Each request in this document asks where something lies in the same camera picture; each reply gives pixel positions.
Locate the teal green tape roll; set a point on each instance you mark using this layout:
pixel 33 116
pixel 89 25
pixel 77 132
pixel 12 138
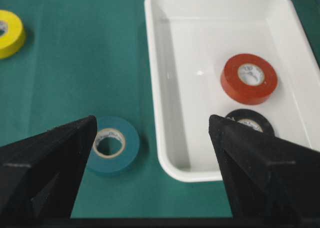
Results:
pixel 122 131

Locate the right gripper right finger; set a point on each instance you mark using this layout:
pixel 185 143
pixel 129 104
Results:
pixel 269 181

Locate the green table cloth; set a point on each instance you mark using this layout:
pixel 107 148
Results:
pixel 90 57

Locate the yellow tape roll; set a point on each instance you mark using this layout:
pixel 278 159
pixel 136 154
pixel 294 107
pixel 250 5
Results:
pixel 13 34

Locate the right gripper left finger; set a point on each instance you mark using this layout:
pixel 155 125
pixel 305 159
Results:
pixel 40 175

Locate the white plastic tray case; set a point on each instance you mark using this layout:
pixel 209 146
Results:
pixel 189 42

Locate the red tape roll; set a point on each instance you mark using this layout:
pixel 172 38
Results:
pixel 248 79

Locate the black tape roll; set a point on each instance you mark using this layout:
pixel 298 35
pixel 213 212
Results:
pixel 253 119

